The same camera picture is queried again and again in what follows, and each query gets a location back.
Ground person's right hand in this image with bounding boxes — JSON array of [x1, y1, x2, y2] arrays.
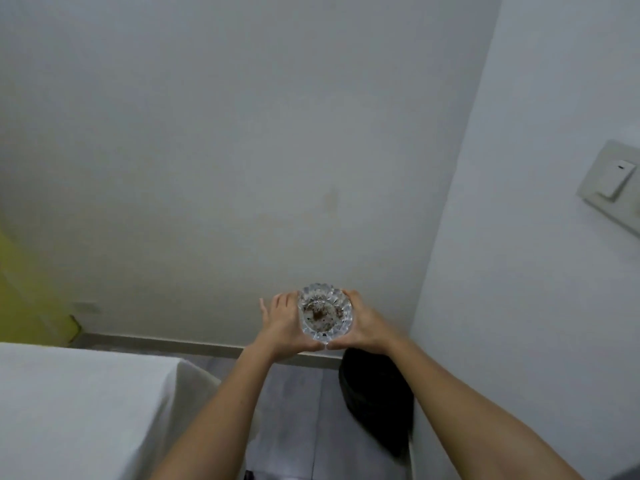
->
[[326, 289, 401, 356]]

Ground person's left hand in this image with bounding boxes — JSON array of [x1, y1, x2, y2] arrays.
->
[[257, 292, 326, 360]]

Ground clear glass ashtray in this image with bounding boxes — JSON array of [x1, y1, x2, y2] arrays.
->
[[297, 282, 355, 344]]

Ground person's left forearm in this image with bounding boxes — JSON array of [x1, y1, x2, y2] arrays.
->
[[150, 344, 282, 480]]

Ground person's right forearm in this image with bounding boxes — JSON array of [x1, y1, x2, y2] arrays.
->
[[386, 339, 586, 480]]

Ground black trash bin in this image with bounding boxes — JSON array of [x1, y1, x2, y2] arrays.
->
[[338, 348, 415, 465]]

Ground grey skirting board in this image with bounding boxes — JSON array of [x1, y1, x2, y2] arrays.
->
[[70, 333, 346, 370]]

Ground white bed sheet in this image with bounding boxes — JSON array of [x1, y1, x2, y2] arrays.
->
[[0, 342, 261, 480]]

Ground yellow wooden panel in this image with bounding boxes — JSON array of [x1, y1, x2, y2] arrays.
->
[[0, 230, 81, 348]]

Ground white wall switch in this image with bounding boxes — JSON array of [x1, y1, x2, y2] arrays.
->
[[576, 140, 640, 238]]

